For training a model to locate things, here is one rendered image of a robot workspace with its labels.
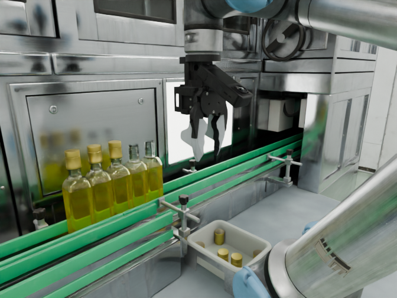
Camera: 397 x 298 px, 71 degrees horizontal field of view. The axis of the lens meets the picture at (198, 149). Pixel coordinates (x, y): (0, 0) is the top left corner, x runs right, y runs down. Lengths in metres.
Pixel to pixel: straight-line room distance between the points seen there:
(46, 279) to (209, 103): 0.48
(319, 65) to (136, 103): 0.85
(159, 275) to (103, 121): 0.48
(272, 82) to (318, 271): 1.23
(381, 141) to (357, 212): 3.91
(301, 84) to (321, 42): 0.19
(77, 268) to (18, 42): 0.56
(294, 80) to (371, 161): 2.98
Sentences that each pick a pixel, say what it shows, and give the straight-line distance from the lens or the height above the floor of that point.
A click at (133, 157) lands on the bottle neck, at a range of 0.82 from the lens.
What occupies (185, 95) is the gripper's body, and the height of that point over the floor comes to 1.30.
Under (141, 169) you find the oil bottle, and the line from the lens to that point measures 0.83.
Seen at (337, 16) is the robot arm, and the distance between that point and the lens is 0.49.
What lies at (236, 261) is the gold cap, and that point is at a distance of 0.89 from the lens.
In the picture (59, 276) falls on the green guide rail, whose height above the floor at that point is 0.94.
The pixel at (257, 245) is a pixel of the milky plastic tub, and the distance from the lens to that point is 0.95.
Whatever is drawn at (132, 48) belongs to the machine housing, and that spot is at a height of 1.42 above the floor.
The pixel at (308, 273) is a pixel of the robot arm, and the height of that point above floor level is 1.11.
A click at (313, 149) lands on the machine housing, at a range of 1.47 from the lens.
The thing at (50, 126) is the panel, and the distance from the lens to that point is 0.86.
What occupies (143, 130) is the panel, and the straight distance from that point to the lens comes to 1.00.
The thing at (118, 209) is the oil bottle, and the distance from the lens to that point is 0.83.
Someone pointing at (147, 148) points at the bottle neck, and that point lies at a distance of 0.85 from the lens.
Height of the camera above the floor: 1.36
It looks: 16 degrees down
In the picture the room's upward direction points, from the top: straight up
